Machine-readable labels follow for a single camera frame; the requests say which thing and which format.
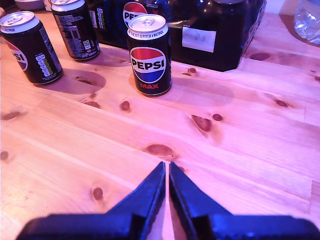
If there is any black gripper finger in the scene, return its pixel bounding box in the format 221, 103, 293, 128
106, 161, 167, 240
169, 161, 234, 240

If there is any Pepsi Max can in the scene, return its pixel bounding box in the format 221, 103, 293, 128
0, 10, 64, 86
126, 14, 173, 98
51, 0, 101, 62

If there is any black Pepsi multipack box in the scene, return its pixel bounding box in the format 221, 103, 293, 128
87, 0, 267, 73

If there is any large clear water bottle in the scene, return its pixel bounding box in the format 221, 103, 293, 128
293, 0, 320, 46

